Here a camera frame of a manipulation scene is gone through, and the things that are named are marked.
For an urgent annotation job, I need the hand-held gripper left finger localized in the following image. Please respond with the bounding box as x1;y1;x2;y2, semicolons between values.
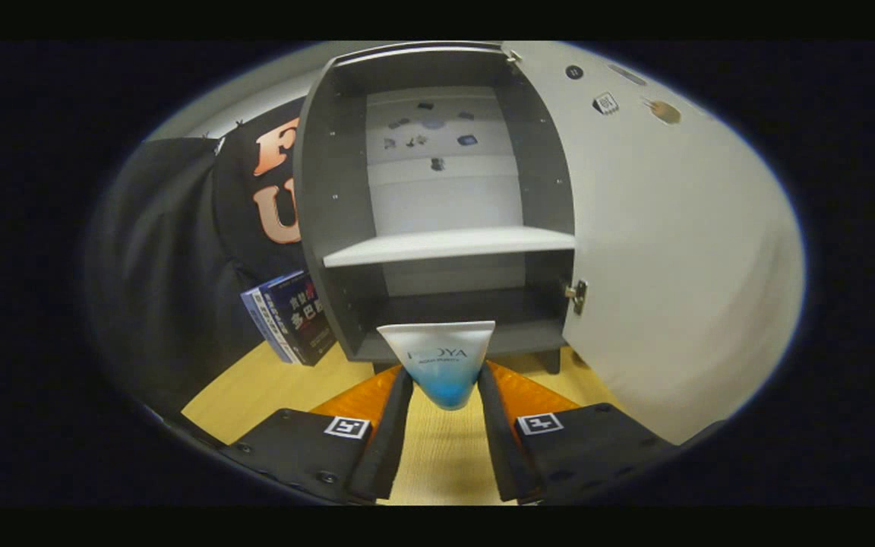
217;365;415;504

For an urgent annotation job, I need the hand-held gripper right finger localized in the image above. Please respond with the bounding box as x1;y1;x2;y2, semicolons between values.
477;361;681;506

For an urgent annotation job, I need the white and blue tube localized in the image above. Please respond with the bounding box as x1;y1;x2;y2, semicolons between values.
375;320;497;411

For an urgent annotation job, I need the white cabinet door black handle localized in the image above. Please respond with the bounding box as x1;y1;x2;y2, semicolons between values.
510;42;807;445

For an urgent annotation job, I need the blue book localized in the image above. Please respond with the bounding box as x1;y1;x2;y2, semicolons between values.
240;269;337;368

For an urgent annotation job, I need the white cabinet shelf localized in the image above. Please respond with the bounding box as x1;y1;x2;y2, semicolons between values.
322;226;576;268

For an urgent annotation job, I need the grey cabinet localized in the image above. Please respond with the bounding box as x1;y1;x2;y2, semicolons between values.
292;42;590;377

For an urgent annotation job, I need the black backdrop cloth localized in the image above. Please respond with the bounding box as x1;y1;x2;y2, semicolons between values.
84;95;347;419

